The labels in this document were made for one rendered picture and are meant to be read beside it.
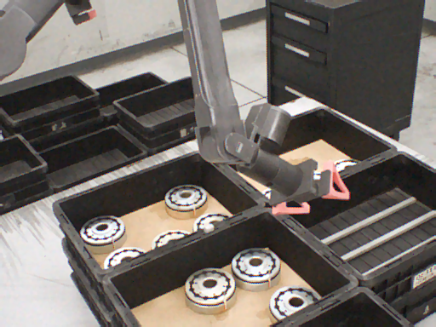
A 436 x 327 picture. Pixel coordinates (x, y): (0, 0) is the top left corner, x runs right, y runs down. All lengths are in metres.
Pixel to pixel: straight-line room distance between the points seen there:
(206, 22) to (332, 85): 1.82
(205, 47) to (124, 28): 3.57
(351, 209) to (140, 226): 0.51
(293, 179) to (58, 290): 0.73
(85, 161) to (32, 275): 1.11
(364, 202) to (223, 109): 0.66
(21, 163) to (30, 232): 0.79
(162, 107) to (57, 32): 1.73
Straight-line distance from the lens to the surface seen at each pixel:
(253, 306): 1.27
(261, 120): 1.04
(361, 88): 2.94
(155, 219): 1.51
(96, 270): 1.25
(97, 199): 1.49
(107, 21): 4.49
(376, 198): 1.57
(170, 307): 1.28
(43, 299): 1.56
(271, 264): 1.31
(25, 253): 1.71
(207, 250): 1.31
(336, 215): 1.51
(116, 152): 2.70
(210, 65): 1.00
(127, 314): 1.15
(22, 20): 0.88
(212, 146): 0.99
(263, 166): 1.03
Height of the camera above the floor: 1.74
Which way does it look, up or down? 33 degrees down
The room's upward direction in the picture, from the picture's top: 4 degrees counter-clockwise
